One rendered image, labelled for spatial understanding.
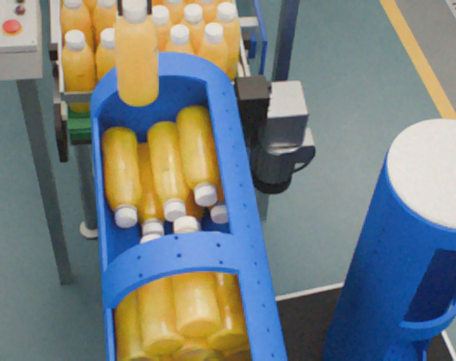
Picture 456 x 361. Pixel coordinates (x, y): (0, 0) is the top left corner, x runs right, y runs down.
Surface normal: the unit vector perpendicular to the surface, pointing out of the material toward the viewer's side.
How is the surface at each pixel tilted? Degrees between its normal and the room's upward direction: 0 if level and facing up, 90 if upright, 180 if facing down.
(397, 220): 90
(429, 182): 0
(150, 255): 26
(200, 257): 7
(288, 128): 90
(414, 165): 0
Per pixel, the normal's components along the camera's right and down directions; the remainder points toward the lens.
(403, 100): 0.07, -0.58
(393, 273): -0.63, 0.60
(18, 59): 0.16, 0.81
